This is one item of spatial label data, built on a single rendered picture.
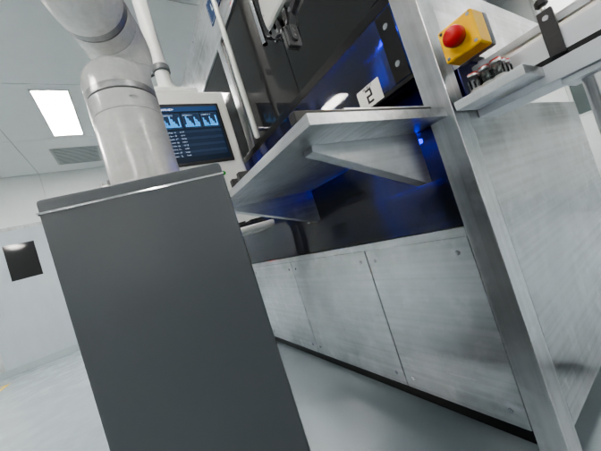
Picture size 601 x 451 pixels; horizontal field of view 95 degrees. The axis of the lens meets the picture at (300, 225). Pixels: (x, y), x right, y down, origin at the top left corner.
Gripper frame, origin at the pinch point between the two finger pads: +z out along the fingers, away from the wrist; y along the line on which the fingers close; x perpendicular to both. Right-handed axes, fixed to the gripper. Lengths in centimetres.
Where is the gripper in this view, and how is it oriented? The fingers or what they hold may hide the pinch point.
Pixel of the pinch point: (292, 38)
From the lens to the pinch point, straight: 70.2
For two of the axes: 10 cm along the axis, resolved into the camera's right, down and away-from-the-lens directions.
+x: -8.1, 2.5, -5.3
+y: -5.0, 1.8, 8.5
